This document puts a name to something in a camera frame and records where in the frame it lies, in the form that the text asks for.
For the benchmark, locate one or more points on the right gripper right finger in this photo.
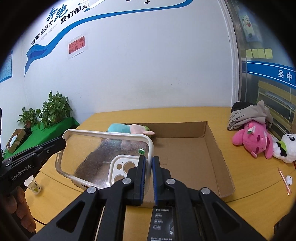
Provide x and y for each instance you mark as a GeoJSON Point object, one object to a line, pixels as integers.
{"type": "Point", "coordinates": [198, 214]}

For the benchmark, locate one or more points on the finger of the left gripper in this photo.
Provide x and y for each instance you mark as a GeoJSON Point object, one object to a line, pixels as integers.
{"type": "Point", "coordinates": [43, 151]}

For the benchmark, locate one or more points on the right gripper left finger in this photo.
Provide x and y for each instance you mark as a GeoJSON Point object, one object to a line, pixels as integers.
{"type": "Point", "coordinates": [98, 214]}

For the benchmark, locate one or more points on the black charger box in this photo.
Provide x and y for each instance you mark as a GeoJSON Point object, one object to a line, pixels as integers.
{"type": "Point", "coordinates": [162, 224]}

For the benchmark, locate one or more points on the clear white phone case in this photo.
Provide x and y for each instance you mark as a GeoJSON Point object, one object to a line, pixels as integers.
{"type": "Point", "coordinates": [99, 159]}

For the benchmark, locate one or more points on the person's left hand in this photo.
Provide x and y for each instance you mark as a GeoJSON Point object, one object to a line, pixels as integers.
{"type": "Point", "coordinates": [17, 204]}

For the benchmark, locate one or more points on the small white paper cup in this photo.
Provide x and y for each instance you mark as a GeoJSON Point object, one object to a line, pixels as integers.
{"type": "Point", "coordinates": [32, 185]}

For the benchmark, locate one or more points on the cardboard tissue box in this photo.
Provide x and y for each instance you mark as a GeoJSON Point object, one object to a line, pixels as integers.
{"type": "Point", "coordinates": [15, 140]}

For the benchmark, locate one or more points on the green covered side bench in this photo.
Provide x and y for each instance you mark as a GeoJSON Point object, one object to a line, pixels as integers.
{"type": "Point", "coordinates": [42, 135]}

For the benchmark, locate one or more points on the small potted green plant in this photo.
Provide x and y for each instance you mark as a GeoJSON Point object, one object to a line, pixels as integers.
{"type": "Point", "coordinates": [29, 117]}

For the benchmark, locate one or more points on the large potted green plant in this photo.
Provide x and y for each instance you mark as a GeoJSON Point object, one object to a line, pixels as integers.
{"type": "Point", "coordinates": [55, 109]}

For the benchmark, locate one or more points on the brown cardboard box tray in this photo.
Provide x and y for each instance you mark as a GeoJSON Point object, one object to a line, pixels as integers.
{"type": "Point", "coordinates": [190, 152]}

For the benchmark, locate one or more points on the pig plush teal outfit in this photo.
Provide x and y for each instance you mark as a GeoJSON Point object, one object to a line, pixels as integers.
{"type": "Point", "coordinates": [132, 129]}

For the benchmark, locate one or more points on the pink pen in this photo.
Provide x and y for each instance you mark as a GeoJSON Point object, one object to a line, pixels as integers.
{"type": "Point", "coordinates": [285, 182]}

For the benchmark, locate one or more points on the pink plush toy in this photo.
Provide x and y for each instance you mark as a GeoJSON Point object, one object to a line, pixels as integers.
{"type": "Point", "coordinates": [255, 138]}

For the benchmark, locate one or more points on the small white earbud case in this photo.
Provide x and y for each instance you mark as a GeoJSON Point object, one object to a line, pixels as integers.
{"type": "Point", "coordinates": [289, 180]}

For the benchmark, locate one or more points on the grey printed cloth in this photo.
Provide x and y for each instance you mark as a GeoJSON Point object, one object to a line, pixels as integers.
{"type": "Point", "coordinates": [258, 112]}

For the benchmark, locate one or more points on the white panda plush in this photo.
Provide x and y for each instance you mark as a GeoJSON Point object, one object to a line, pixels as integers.
{"type": "Point", "coordinates": [285, 149]}

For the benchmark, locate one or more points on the black cap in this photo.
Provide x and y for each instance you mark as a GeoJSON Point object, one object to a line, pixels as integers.
{"type": "Point", "coordinates": [239, 105]}

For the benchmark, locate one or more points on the yellow sticky notes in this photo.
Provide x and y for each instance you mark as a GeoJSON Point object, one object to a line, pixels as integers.
{"type": "Point", "coordinates": [261, 53]}

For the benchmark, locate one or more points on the red paper wall notice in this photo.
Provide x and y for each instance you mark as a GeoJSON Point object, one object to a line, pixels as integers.
{"type": "Point", "coordinates": [77, 46]}

